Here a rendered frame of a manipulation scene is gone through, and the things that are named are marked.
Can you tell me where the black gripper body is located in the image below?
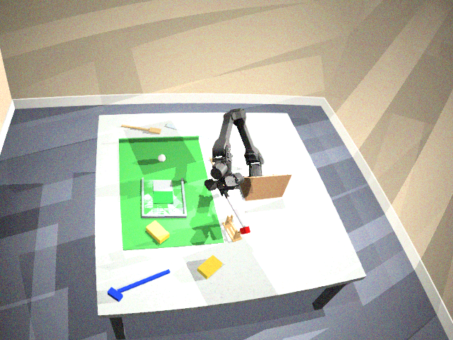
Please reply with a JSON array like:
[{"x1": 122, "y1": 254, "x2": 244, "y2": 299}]
[{"x1": 204, "y1": 171, "x2": 244, "y2": 191}]

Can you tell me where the yellow rectangular block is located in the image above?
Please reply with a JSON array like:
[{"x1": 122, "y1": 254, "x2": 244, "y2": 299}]
[
  {"x1": 146, "y1": 220, "x2": 169, "y2": 244},
  {"x1": 197, "y1": 255, "x2": 222, "y2": 279}
]

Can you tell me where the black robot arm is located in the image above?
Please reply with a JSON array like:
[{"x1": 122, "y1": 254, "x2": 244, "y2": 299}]
[{"x1": 210, "y1": 108, "x2": 265, "y2": 191}]

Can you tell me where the green flat mat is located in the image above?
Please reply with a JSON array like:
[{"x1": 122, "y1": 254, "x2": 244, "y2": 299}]
[{"x1": 119, "y1": 140, "x2": 224, "y2": 251}]

